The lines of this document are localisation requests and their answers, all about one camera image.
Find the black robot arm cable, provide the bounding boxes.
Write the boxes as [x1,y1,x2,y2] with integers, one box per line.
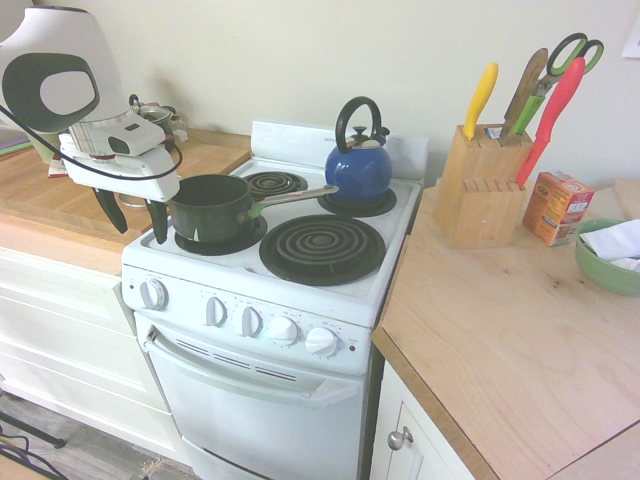
[0,103,185,182]

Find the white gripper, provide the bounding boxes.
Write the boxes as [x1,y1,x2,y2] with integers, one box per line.
[59,134,182,246]

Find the green black scissors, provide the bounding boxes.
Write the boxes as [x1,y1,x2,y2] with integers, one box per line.
[532,32,605,99]

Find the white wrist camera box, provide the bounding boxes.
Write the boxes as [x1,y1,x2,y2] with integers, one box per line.
[94,117,167,158]

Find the white drawer cabinet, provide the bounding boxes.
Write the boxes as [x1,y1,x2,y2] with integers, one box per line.
[0,244,194,469]

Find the white oven door handle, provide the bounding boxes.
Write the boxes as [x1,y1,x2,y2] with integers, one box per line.
[141,327,362,409]

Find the white electric stove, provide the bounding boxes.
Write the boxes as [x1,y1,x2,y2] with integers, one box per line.
[121,119,430,480]

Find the wooden knife block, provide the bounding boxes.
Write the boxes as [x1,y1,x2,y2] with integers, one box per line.
[432,123,534,250]

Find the white cloth in bowl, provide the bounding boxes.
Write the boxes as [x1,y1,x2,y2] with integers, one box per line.
[579,219,640,274]

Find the black stand legs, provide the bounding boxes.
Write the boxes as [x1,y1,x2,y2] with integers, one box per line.
[0,409,67,480]

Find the dark green saucepan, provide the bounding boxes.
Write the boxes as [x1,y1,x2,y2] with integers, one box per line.
[168,173,341,245]

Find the silver cabinet knob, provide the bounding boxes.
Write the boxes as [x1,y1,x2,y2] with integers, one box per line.
[387,426,415,452]

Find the green handled knife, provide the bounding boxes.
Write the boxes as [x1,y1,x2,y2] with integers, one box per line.
[510,92,548,137]

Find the large black coil burner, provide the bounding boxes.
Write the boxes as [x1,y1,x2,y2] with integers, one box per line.
[258,214,387,288]

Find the white stove knob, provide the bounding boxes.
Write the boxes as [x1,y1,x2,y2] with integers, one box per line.
[304,327,341,359]
[238,305,264,338]
[268,315,301,347]
[139,278,170,312]
[204,296,229,328]

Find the orange baking soda box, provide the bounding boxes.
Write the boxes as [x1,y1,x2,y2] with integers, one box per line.
[522,171,596,248]

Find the green ribbed utensil holder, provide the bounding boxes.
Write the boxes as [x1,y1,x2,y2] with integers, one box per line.
[32,129,64,166]

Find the blue kettle black handle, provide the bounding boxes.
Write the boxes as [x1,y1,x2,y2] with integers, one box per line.
[324,96,394,205]

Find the yellow handled knife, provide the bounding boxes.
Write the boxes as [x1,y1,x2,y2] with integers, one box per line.
[462,62,500,140]

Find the wooden handled knife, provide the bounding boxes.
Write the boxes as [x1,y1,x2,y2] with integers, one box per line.
[501,47,550,139]

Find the green ceramic bowl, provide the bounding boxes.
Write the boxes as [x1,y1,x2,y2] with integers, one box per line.
[574,218,640,297]

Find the white cabinet with knob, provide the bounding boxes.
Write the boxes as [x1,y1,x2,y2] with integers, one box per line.
[369,359,481,480]

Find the small black coil burner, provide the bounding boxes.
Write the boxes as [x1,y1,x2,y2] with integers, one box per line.
[243,170,309,199]
[318,187,398,218]
[174,214,269,257]

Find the red handled knife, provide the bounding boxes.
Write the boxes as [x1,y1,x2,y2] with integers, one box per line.
[515,56,587,191]

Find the black cooking pot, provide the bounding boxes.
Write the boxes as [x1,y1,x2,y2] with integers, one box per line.
[128,94,189,145]

